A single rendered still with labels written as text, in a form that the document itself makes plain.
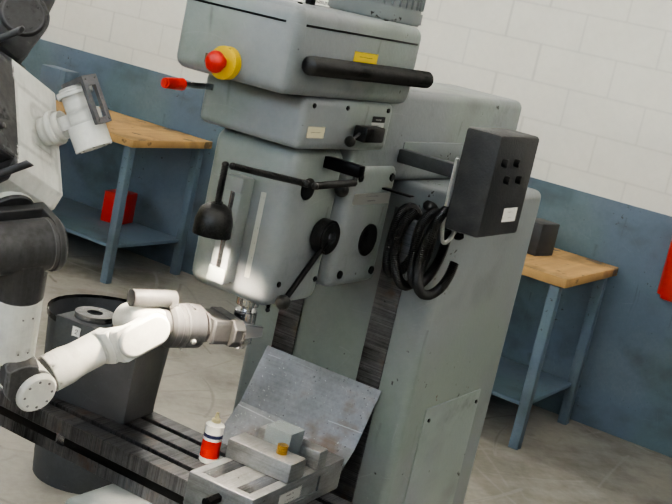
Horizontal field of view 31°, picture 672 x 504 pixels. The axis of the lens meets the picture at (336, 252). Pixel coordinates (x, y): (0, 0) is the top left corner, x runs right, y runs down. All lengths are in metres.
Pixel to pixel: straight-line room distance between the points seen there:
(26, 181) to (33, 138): 0.09
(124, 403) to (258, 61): 0.88
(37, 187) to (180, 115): 5.80
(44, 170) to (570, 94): 4.75
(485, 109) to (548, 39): 3.78
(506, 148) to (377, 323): 0.55
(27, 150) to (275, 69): 0.45
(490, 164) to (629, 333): 4.20
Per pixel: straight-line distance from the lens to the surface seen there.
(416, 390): 2.75
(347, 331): 2.78
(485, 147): 2.41
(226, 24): 2.22
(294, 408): 2.83
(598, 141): 6.56
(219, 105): 2.34
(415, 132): 2.64
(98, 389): 2.72
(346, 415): 2.77
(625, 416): 6.63
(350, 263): 2.53
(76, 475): 4.54
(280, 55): 2.15
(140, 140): 7.14
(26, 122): 2.16
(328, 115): 2.30
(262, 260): 2.33
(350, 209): 2.46
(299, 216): 2.34
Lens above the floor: 1.92
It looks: 12 degrees down
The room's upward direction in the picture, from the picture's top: 12 degrees clockwise
